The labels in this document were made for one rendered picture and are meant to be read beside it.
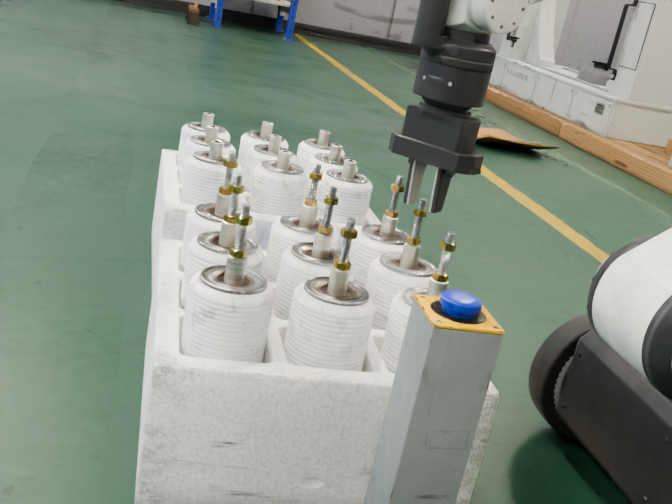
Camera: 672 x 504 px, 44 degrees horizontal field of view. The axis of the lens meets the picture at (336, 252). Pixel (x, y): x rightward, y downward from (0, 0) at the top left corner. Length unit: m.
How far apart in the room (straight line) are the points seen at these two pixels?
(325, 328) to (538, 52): 4.53
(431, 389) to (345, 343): 0.17
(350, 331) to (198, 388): 0.18
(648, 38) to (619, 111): 0.35
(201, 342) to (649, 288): 0.47
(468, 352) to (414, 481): 0.14
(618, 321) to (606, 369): 0.23
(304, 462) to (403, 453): 0.18
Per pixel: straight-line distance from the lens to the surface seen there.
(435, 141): 1.02
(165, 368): 0.88
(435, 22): 0.98
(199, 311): 0.90
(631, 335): 0.92
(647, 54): 4.23
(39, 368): 1.23
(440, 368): 0.78
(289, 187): 1.42
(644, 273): 0.93
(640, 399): 1.10
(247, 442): 0.94
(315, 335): 0.92
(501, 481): 1.17
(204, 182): 1.41
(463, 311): 0.78
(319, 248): 1.04
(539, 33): 5.41
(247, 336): 0.91
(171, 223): 1.39
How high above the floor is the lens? 0.60
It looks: 19 degrees down
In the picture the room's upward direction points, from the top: 12 degrees clockwise
